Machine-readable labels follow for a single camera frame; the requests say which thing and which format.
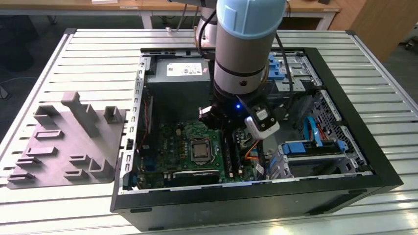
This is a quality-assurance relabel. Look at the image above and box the silver CPU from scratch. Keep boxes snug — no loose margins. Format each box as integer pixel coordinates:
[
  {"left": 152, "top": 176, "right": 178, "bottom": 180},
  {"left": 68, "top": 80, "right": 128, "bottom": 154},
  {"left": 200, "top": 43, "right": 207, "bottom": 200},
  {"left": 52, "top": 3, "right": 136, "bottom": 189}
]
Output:
[{"left": 191, "top": 143, "right": 210, "bottom": 159}]

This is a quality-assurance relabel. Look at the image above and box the silver optical drive cage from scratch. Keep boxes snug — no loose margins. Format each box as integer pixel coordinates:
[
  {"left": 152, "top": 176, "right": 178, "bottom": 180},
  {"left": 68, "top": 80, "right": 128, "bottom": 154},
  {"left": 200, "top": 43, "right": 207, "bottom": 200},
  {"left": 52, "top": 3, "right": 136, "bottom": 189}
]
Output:
[{"left": 260, "top": 51, "right": 325, "bottom": 108}]

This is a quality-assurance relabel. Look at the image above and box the wooden cabinet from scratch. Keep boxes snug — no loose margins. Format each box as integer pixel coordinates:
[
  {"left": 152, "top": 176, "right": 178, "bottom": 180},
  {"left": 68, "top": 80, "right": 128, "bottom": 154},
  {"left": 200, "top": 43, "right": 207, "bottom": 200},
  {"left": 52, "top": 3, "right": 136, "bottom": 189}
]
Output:
[{"left": 346, "top": 0, "right": 418, "bottom": 64}]

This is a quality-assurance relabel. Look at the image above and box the silver disk bay cage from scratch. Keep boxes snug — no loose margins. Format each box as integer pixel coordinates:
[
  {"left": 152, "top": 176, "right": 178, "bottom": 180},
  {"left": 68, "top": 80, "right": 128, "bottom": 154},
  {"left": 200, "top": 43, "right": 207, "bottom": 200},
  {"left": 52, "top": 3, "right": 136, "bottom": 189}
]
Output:
[{"left": 267, "top": 141, "right": 375, "bottom": 183}]

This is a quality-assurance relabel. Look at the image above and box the black graphics card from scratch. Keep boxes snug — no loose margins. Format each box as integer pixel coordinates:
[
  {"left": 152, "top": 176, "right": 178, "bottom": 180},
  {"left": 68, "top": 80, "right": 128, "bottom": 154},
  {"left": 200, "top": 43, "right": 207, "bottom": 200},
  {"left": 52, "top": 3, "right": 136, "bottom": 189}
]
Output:
[{"left": 164, "top": 168, "right": 222, "bottom": 186}]

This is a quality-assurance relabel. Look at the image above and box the wooden desk white frame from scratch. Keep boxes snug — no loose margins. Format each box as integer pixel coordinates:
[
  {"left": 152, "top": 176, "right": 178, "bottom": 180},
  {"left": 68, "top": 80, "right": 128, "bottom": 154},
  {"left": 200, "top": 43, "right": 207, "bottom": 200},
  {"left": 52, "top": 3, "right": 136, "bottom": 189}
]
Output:
[
  {"left": 142, "top": 0, "right": 342, "bottom": 31},
  {"left": 0, "top": 0, "right": 152, "bottom": 27}
]

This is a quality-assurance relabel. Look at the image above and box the hard disk in blue carrier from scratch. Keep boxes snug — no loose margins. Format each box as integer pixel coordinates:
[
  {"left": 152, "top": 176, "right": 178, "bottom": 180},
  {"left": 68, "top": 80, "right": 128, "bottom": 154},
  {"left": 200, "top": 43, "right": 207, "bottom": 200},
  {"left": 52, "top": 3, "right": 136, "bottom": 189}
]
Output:
[{"left": 276, "top": 140, "right": 347, "bottom": 157}]

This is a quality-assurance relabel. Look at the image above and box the blue drive latch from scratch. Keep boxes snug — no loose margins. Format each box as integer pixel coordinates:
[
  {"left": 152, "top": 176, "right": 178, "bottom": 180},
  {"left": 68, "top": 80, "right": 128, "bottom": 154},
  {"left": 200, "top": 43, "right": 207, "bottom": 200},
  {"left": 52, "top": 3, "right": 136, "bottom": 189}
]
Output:
[{"left": 267, "top": 55, "right": 288, "bottom": 81}]

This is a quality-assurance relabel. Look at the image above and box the blue data cable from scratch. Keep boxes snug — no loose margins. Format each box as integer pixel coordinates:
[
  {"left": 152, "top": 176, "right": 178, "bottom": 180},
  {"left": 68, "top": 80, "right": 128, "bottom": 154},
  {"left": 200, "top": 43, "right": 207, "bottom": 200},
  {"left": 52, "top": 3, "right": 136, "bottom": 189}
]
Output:
[{"left": 302, "top": 116, "right": 325, "bottom": 147}]

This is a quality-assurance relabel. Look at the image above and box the CPU socket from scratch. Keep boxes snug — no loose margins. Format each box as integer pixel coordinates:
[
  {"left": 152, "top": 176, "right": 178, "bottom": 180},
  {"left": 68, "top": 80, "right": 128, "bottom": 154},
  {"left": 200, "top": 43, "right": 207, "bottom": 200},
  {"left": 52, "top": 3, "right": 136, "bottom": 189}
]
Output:
[{"left": 188, "top": 137, "right": 215, "bottom": 165}]

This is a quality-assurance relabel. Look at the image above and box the black power cable bundle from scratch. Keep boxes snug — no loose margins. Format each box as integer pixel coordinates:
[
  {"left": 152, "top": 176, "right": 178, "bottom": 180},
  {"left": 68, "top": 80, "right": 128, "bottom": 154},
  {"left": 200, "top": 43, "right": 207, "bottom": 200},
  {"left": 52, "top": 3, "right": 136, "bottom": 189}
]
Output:
[{"left": 287, "top": 87, "right": 326, "bottom": 103}]

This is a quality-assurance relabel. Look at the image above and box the black camera bracket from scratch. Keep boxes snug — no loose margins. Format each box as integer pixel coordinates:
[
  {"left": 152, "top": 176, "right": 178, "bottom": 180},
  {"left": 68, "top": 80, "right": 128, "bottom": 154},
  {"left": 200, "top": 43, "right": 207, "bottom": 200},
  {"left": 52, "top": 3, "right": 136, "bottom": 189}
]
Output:
[{"left": 235, "top": 94, "right": 278, "bottom": 130}]

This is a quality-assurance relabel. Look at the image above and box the green motherboard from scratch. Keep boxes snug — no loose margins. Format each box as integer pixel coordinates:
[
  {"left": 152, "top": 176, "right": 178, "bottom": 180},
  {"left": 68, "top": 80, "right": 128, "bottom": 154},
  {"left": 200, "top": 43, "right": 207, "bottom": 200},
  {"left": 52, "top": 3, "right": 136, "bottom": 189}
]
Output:
[{"left": 134, "top": 121, "right": 262, "bottom": 188}]

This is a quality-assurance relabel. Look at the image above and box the black PC case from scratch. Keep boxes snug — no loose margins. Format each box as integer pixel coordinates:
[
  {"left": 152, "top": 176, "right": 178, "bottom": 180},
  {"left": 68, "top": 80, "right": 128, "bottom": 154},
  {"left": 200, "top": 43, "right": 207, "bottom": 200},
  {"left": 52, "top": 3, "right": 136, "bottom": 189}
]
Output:
[{"left": 110, "top": 47, "right": 405, "bottom": 232}]

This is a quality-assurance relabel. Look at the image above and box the black camera cable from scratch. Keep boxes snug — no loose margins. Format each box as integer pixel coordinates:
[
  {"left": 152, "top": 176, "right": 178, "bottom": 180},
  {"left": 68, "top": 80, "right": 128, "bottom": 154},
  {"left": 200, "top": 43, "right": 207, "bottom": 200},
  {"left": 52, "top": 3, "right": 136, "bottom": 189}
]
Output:
[{"left": 274, "top": 33, "right": 296, "bottom": 121}]

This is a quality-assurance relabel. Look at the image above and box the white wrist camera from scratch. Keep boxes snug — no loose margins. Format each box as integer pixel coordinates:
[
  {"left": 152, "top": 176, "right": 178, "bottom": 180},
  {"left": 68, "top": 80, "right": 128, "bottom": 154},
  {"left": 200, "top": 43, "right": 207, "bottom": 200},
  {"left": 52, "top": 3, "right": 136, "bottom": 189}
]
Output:
[{"left": 243, "top": 117, "right": 282, "bottom": 141}]

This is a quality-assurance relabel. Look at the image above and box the black case fan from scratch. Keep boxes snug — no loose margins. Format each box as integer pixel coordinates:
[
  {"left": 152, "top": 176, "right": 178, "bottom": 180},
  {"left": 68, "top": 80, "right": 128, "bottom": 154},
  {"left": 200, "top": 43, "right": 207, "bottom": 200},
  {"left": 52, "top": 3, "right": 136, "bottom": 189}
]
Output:
[{"left": 139, "top": 94, "right": 155, "bottom": 147}]

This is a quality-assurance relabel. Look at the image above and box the grey parts rack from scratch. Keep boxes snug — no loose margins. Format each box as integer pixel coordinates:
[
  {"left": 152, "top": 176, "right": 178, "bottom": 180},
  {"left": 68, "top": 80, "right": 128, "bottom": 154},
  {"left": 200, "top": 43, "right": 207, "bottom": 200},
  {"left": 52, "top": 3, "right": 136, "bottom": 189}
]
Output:
[{"left": 5, "top": 92, "right": 128, "bottom": 190}]

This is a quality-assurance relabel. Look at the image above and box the orange wire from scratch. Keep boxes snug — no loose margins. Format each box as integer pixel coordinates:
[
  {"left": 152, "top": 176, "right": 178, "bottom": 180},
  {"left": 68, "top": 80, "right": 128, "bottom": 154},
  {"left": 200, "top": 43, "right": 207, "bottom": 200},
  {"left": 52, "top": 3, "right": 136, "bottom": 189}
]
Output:
[{"left": 242, "top": 145, "right": 262, "bottom": 162}]

